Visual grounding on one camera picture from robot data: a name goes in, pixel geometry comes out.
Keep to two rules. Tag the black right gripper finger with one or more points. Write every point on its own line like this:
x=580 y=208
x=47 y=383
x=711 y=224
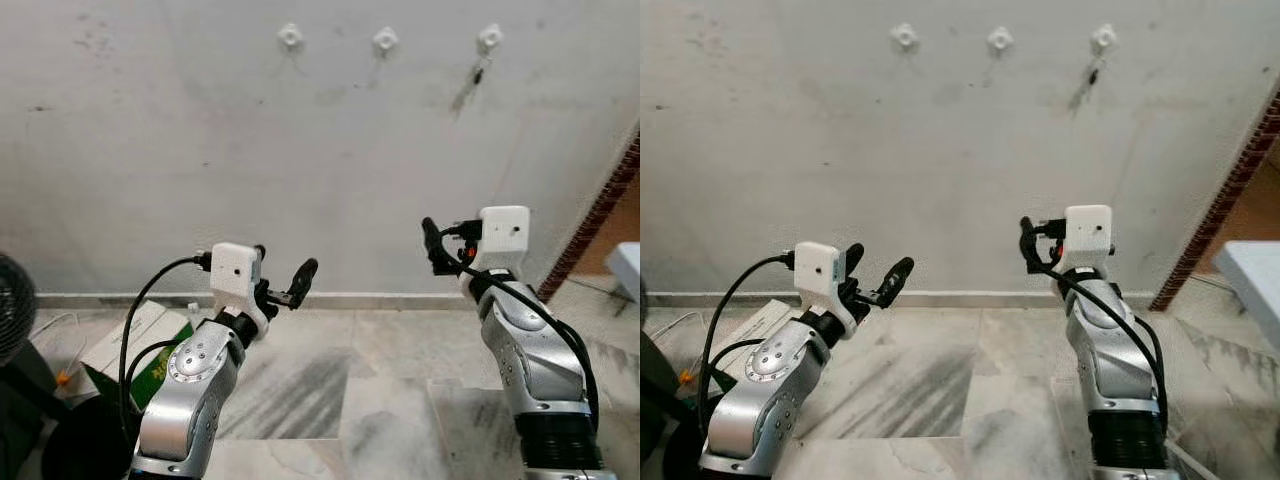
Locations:
x=1030 y=244
x=434 y=245

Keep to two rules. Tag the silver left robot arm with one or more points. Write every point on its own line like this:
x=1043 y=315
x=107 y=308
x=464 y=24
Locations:
x=190 y=390
x=765 y=390

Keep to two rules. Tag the green and white cardboard box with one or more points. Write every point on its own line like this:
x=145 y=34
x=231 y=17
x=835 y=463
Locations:
x=745 y=325
x=125 y=335

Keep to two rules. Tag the red brick pattern trim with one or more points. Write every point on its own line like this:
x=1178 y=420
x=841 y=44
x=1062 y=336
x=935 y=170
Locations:
x=595 y=215
x=1215 y=210

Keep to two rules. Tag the white tiled table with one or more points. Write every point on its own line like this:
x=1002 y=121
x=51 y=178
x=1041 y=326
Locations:
x=627 y=268
x=1250 y=280

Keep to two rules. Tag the black-headed hanging key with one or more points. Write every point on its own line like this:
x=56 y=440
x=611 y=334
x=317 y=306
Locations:
x=1094 y=73
x=480 y=73

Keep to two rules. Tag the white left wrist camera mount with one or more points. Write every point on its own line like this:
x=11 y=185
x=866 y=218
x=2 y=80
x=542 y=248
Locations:
x=818 y=270
x=235 y=270

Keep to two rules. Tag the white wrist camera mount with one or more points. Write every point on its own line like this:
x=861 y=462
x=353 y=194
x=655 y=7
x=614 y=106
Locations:
x=1088 y=235
x=818 y=270
x=235 y=270
x=503 y=237

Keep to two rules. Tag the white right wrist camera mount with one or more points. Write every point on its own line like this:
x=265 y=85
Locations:
x=503 y=237
x=1088 y=235

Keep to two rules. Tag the white square wall hook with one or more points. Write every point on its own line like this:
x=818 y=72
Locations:
x=385 y=41
x=904 y=38
x=489 y=39
x=1103 y=39
x=999 y=41
x=290 y=37

